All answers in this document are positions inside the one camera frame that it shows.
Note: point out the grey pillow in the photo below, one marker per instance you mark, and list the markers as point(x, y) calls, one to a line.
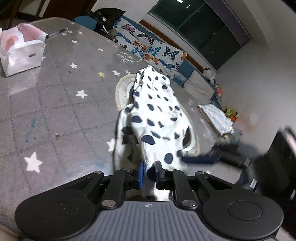
point(198, 87)

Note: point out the black bag on sofa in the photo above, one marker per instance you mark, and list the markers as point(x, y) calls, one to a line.
point(105, 20)

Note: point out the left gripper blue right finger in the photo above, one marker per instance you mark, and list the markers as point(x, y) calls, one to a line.
point(164, 178)

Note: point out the white navy polka dot garment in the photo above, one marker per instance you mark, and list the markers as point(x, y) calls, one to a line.
point(151, 128)

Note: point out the grey star pattern table mat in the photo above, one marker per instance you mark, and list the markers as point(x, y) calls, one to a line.
point(58, 120)

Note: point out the butterfly pattern cushion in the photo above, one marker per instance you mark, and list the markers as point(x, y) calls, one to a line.
point(166, 58)

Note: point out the striped folded blanket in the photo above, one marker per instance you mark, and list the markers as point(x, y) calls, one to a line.
point(217, 119)

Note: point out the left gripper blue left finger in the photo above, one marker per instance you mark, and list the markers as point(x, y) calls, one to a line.
point(134, 177)

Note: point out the round black induction cooktop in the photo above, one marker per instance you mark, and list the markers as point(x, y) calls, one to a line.
point(123, 92)

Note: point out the black pen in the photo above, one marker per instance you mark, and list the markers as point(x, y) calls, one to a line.
point(56, 33)

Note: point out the blue sofa bench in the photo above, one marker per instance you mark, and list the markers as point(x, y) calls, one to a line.
point(185, 69)

